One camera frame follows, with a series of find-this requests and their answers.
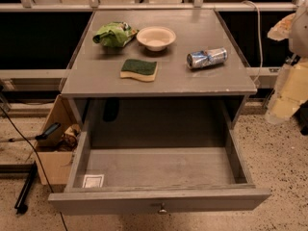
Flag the grey open top drawer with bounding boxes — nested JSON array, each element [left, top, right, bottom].
[[49, 127, 270, 215]]

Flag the metal drawer knob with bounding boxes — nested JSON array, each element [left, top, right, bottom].
[[158, 203, 167, 215]]

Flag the silver blue redbull can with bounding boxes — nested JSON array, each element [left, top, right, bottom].
[[187, 48, 228, 70]]

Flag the green chip bag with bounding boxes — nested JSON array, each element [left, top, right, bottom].
[[92, 22, 139, 47]]

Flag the cardboard box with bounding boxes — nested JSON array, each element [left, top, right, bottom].
[[35, 95, 79, 185]]

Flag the grey cabinet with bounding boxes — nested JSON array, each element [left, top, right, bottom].
[[62, 10, 256, 138]]

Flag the black floor cable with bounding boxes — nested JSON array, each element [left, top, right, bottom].
[[0, 106, 69, 231]]

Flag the black stand foot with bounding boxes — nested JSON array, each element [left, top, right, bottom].
[[14, 163, 38, 215]]

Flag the black handled tool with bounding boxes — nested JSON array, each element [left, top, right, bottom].
[[0, 122, 61, 142]]

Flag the white hanging cable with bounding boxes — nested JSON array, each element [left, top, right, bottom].
[[242, 0, 264, 84]]

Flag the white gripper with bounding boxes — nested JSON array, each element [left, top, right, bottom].
[[265, 5, 308, 124]]

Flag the crumpled items in box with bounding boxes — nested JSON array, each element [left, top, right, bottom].
[[57, 124, 81, 151]]

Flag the white tag sticker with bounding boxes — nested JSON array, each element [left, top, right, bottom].
[[83, 174, 104, 188]]

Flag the green yellow sponge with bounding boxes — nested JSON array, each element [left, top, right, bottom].
[[120, 59, 158, 82]]

